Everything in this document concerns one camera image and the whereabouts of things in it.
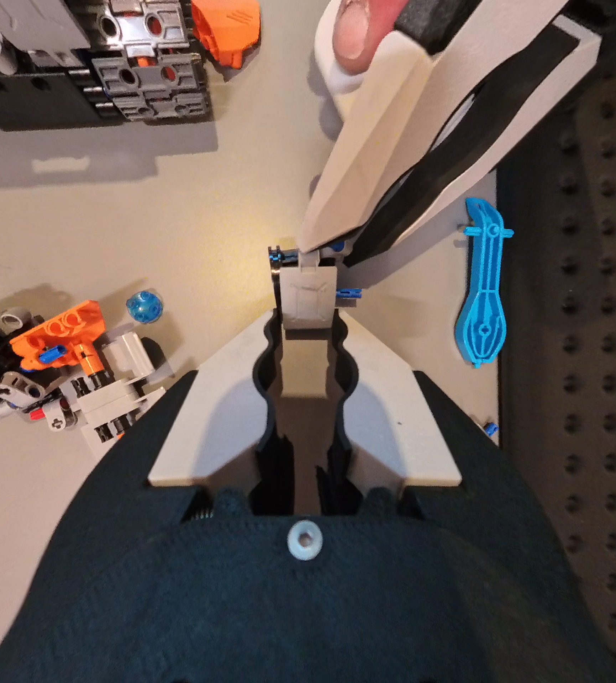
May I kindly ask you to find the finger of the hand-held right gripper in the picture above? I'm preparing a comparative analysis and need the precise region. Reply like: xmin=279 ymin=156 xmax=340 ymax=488
xmin=298 ymin=0 xmax=571 ymax=250
xmin=349 ymin=24 xmax=610 ymax=264

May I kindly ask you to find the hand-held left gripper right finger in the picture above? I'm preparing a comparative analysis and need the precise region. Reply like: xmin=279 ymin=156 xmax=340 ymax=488
xmin=336 ymin=315 xmax=463 ymax=492

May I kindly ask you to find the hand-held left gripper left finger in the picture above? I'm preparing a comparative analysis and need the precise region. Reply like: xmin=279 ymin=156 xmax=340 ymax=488
xmin=150 ymin=315 xmax=280 ymax=488

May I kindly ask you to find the light grey block with pins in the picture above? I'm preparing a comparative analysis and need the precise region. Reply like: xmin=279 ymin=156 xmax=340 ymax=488
xmin=47 ymin=331 xmax=172 ymax=444

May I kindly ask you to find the black wheel hub assembly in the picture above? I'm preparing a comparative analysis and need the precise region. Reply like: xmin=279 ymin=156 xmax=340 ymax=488
xmin=268 ymin=246 xmax=364 ymax=334

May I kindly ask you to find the person's right hand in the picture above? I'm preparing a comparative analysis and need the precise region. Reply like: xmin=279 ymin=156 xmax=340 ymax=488
xmin=333 ymin=0 xmax=407 ymax=60

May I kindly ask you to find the orange slotted panel piece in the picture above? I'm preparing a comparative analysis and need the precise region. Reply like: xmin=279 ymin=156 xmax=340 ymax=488
xmin=191 ymin=0 xmax=262 ymax=68

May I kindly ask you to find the small blue translucent dome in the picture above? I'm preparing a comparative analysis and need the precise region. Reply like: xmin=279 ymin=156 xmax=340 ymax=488
xmin=127 ymin=288 xmax=165 ymax=325

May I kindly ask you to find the blue plastic separator tool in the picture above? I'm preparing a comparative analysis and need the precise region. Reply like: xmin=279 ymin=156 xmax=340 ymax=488
xmin=456 ymin=197 xmax=518 ymax=369

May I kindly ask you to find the dark grey orange block assembly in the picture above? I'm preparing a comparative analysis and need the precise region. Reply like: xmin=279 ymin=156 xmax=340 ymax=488
xmin=0 ymin=299 xmax=106 ymax=428

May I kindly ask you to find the black dimpled mat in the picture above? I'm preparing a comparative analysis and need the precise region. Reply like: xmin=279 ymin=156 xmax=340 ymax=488
xmin=495 ymin=43 xmax=616 ymax=683

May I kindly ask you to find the grey orange tracked toy robot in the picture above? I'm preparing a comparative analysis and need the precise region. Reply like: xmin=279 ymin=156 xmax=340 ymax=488
xmin=0 ymin=0 xmax=215 ymax=135

